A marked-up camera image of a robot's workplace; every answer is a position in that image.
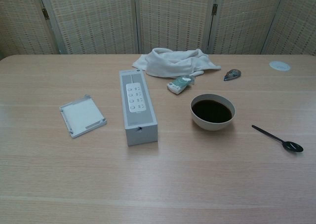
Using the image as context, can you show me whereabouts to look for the black plastic spoon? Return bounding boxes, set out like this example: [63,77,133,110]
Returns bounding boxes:
[251,124,304,152]

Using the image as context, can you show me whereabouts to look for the dark coffee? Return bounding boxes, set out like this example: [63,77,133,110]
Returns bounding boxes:
[192,99,233,123]

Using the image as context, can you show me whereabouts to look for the white round bowl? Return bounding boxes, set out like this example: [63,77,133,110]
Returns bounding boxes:
[190,93,236,132]

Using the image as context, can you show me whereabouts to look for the grey power strip box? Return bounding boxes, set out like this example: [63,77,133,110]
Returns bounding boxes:
[118,69,158,147]

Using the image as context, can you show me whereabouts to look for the green white tissue pack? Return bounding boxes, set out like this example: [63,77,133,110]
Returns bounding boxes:
[166,75,196,95]

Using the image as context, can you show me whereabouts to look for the crumpled white towel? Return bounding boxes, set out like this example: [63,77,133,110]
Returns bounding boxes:
[132,47,222,78]

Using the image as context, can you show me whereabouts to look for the small white notepad box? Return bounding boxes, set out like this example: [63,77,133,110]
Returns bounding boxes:
[59,94,108,139]

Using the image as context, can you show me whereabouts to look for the grey correction tape dispenser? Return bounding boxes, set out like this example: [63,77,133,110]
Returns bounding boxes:
[223,68,242,81]

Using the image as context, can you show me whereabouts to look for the woven folding screen panel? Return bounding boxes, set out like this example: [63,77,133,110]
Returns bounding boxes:
[134,0,219,55]
[207,0,287,55]
[38,0,143,55]
[0,0,61,61]
[261,0,316,56]

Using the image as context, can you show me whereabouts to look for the round white grommet cap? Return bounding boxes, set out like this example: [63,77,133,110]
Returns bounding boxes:
[269,60,291,72]

